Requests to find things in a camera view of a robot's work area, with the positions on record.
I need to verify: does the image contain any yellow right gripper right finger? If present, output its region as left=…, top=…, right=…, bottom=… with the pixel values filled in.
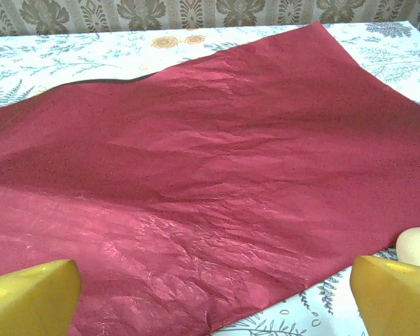
left=349, top=255, right=420, bottom=336

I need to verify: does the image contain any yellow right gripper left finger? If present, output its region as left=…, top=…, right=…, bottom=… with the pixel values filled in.
left=0, top=259, right=82, bottom=336

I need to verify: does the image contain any cream ribbon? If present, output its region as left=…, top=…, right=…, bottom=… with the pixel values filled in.
left=395, top=226, right=420, bottom=271

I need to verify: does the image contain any dark red wrapping paper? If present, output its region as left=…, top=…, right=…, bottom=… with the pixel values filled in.
left=0, top=21, right=420, bottom=336

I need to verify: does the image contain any floral tablecloth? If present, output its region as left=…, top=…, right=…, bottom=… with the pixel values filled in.
left=0, top=19, right=420, bottom=336

